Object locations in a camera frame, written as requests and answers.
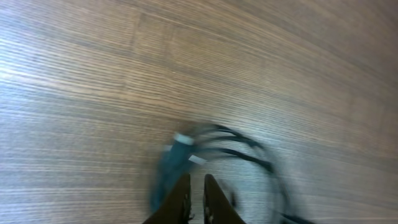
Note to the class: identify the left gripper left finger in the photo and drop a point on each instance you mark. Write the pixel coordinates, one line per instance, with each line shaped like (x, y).
(176, 208)

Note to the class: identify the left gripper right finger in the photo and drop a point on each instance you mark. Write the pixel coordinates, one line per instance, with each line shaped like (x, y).
(217, 209)

